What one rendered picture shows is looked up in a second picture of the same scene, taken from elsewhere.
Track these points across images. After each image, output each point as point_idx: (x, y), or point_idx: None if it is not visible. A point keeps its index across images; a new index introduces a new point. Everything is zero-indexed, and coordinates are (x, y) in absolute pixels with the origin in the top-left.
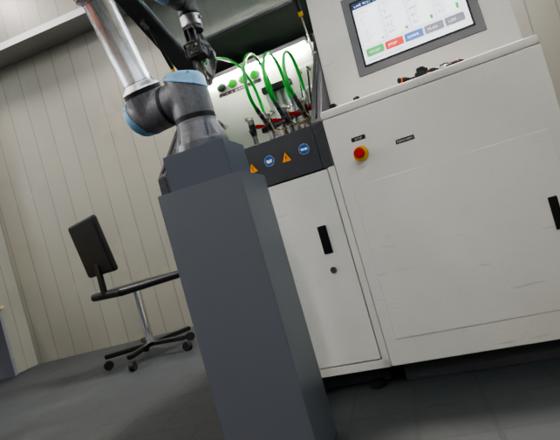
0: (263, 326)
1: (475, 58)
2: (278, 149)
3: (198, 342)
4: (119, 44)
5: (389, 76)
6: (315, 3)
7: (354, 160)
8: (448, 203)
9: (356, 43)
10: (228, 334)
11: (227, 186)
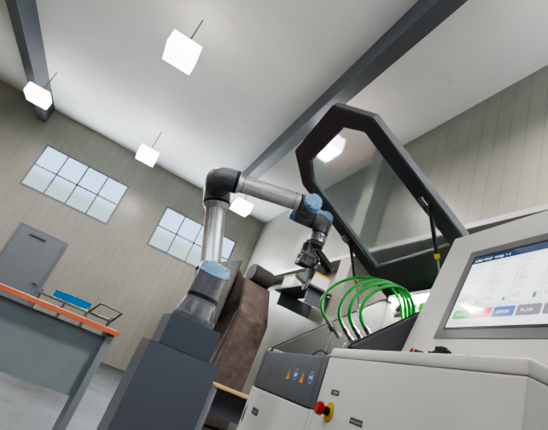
0: None
1: (447, 356)
2: (303, 367)
3: None
4: (204, 235)
5: (453, 351)
6: (454, 250)
7: (323, 415)
8: None
9: (453, 299)
10: None
11: (144, 347)
